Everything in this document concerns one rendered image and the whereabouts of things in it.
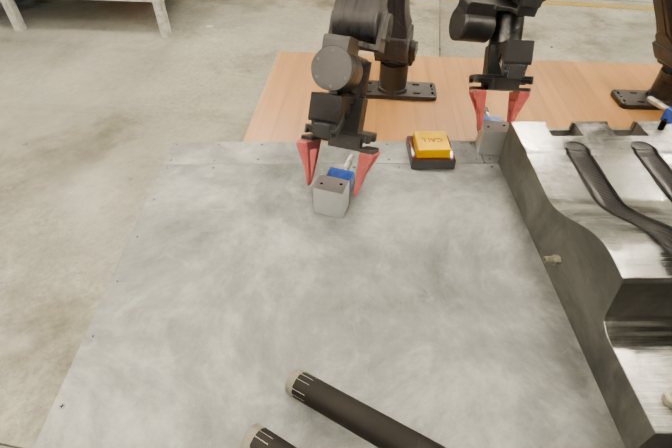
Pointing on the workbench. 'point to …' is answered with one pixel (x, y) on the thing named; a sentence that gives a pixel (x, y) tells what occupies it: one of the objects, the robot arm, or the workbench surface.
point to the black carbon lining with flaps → (589, 168)
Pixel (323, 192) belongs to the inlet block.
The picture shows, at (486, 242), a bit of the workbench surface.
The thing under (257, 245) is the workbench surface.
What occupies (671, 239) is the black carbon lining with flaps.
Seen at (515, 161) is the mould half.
